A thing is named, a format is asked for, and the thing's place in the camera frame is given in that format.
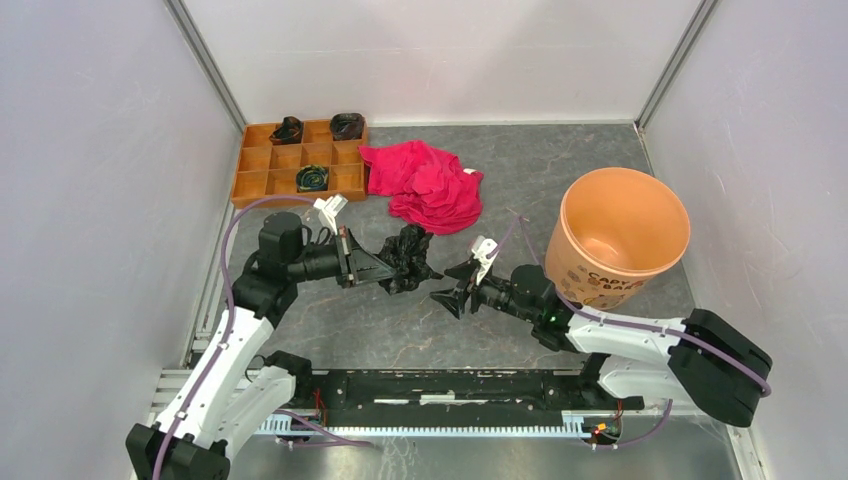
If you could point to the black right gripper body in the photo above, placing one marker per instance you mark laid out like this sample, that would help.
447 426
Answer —
477 296

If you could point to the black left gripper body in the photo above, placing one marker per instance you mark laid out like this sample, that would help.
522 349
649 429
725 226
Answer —
347 266

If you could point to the black plastic trash bag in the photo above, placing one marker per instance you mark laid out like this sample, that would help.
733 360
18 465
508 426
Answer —
406 253

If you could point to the black rolled item back left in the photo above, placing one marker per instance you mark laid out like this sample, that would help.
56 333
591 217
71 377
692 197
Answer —
289 131

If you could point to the wooden compartment tray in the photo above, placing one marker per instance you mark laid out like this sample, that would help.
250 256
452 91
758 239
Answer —
265 168

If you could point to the orange plastic trash bin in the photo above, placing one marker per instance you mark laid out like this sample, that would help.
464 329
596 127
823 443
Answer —
617 229

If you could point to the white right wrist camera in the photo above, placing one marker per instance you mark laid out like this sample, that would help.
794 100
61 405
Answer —
483 251

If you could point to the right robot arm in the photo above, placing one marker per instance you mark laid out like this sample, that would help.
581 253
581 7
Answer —
700 359

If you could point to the dark rolled item back right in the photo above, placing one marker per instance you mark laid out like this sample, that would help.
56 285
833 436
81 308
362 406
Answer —
347 126

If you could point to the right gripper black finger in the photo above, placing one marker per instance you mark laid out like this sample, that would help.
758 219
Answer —
465 270
454 300

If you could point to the red crumpled cloth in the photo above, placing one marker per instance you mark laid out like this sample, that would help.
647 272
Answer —
426 186

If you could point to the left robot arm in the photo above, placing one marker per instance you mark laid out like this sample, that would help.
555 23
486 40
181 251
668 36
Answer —
208 422

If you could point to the blue green rolled item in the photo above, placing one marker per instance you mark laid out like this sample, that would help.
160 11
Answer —
312 178

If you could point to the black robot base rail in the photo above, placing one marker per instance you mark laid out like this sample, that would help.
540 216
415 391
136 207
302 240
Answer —
446 398

